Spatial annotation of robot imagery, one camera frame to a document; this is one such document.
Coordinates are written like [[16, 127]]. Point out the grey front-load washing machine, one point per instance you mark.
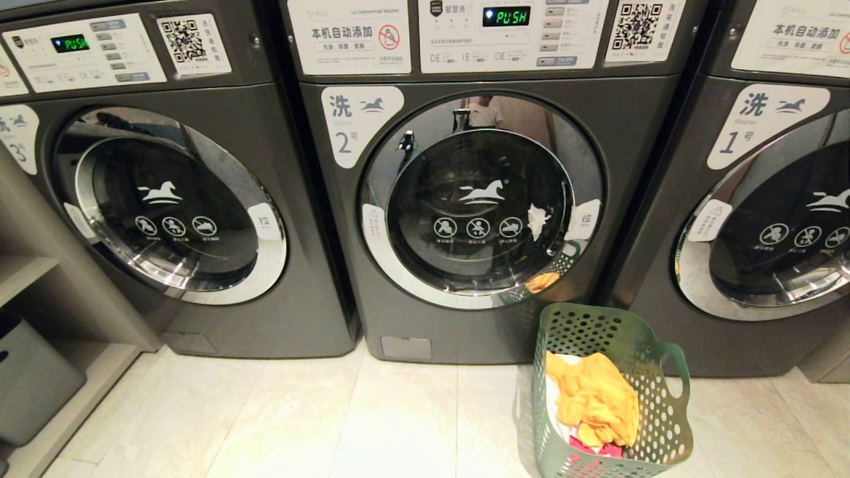
[[465, 73], [664, 318], [279, 318]]

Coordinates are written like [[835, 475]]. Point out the green perforated laundry basket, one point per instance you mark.
[[654, 425]]

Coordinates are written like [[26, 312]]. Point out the round chrome washer door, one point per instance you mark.
[[269, 262], [697, 292], [425, 279]]

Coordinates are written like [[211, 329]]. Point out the white cloth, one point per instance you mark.
[[556, 401]]

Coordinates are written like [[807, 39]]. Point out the yellow cloth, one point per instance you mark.
[[597, 398]]

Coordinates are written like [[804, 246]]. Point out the pink cloth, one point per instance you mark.
[[594, 450]]

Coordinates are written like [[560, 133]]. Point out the grey shelf unit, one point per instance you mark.
[[60, 292]]

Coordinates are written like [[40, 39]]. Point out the grey storage bin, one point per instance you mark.
[[33, 385]]

